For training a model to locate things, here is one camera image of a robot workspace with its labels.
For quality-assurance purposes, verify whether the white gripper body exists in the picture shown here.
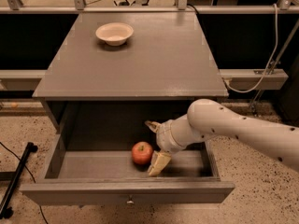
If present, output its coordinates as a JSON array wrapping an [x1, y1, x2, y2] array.
[[156, 119, 183, 154]]

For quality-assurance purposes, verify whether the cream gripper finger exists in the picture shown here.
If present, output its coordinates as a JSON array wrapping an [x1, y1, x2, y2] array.
[[148, 151, 171, 176], [145, 120, 161, 133]]

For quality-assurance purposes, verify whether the red apple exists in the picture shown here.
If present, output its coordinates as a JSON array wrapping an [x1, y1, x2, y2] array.
[[131, 142, 153, 165]]

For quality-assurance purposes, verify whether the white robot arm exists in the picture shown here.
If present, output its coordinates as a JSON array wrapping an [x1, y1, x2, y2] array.
[[146, 99, 299, 176]]

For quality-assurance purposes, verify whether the metal drawer knob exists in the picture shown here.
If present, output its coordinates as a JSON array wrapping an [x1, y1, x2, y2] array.
[[126, 196, 135, 205]]

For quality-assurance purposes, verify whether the open grey top drawer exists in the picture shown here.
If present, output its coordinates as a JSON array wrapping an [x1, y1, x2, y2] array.
[[21, 135, 235, 205]]

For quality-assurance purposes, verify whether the grey cabinet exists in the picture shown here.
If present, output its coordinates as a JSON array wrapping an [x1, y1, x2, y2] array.
[[32, 11, 230, 133]]

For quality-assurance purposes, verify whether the white bowl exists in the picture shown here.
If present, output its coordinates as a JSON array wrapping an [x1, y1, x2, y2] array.
[[95, 22, 134, 46]]

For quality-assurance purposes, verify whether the black stand leg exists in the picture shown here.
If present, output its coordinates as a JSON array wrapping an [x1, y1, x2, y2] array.
[[0, 142, 37, 218]]

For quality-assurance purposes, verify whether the white cable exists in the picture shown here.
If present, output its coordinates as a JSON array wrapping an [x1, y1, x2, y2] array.
[[223, 3, 279, 94]]

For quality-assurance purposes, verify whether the thin black floor cable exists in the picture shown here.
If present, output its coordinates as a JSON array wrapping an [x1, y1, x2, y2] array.
[[0, 141, 50, 224]]

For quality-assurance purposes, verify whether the metal frame rail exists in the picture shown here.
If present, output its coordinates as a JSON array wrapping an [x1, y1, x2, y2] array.
[[0, 0, 299, 15]]

